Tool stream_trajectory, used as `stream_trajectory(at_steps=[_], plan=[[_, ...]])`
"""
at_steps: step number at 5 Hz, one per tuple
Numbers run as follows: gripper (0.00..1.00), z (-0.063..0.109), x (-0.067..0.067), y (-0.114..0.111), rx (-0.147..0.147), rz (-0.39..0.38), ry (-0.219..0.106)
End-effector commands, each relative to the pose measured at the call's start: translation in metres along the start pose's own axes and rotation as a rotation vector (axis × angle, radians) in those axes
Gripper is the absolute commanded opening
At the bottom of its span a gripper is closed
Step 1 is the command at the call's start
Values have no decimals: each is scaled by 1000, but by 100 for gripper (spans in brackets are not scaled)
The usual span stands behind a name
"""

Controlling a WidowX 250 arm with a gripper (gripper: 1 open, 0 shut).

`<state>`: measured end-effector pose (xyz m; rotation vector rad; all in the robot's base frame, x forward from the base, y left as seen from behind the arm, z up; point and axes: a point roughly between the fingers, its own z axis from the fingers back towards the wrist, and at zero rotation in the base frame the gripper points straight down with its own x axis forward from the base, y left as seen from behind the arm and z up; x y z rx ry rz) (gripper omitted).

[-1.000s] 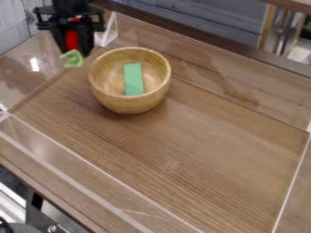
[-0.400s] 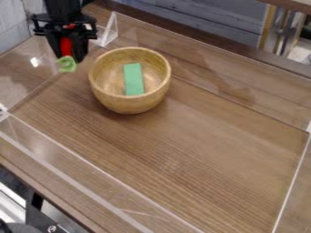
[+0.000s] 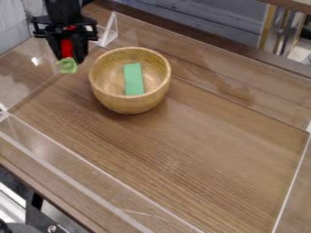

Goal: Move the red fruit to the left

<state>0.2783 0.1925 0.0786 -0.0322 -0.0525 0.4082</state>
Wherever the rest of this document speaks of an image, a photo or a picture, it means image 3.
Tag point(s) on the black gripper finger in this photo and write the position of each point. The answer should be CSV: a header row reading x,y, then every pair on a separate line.
x,y
54,44
80,47

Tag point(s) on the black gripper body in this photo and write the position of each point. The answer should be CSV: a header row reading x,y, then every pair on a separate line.
x,y
81,26

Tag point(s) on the red plush strawberry green leaves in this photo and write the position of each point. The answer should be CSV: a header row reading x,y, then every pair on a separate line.
x,y
66,63

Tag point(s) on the wooden bowl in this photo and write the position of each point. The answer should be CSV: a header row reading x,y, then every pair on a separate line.
x,y
105,78

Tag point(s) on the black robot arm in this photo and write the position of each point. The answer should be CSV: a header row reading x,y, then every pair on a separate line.
x,y
62,11

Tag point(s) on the clear acrylic stand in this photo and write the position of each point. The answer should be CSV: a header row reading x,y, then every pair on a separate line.
x,y
109,31

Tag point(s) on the green rectangular block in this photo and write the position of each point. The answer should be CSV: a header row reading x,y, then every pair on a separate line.
x,y
133,79

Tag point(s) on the gold metal chair frame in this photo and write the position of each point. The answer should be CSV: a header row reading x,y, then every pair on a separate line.
x,y
283,25

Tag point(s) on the black table leg bracket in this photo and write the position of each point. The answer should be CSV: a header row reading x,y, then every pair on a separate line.
x,y
36,218

